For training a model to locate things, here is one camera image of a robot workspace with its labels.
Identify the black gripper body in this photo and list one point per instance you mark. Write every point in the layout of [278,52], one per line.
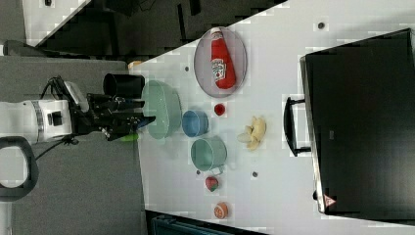
[101,115]

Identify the yellow plush banana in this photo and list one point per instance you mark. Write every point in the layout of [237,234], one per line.
[253,134]

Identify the green perforated colander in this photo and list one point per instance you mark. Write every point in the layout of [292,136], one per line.
[162,102]

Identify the green mug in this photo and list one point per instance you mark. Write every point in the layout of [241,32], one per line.
[209,154]

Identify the red green strawberry toy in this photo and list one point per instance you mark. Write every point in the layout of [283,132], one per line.
[211,183]

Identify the grey round plate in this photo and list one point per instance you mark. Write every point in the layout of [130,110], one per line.
[202,65]

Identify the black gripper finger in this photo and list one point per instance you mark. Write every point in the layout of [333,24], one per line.
[126,104]
[128,129]

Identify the red ketchup bottle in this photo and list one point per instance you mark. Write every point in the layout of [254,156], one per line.
[222,66]

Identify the black cylinder cup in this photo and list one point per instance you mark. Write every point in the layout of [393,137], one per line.
[127,86]

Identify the blue small bowl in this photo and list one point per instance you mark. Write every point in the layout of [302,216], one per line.
[195,123]

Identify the black toaster oven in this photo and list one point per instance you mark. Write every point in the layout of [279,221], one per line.
[356,120]

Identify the orange slice toy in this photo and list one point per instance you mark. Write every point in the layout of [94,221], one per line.
[220,210]

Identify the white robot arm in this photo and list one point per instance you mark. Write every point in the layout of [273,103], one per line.
[31,122]

